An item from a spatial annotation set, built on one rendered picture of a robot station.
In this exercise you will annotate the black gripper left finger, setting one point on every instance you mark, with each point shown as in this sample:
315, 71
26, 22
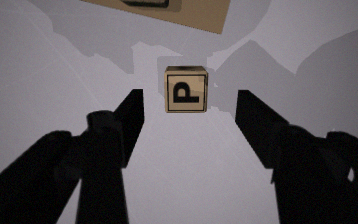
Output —
31, 194

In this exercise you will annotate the tan square mat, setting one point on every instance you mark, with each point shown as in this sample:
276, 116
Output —
207, 15

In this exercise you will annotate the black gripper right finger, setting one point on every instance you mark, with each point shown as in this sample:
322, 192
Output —
306, 190

